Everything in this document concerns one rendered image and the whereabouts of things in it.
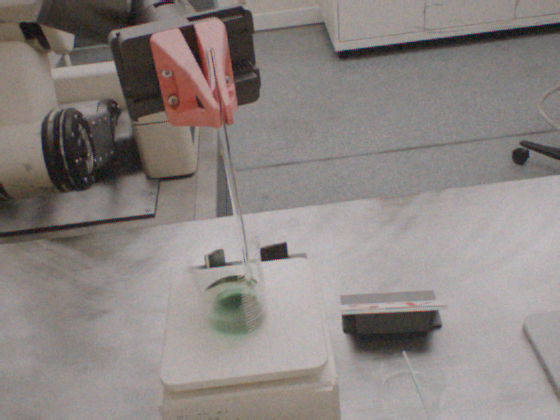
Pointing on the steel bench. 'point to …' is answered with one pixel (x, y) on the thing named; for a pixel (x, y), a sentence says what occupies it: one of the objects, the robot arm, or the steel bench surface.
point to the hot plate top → (195, 336)
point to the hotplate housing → (262, 393)
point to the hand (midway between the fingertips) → (220, 111)
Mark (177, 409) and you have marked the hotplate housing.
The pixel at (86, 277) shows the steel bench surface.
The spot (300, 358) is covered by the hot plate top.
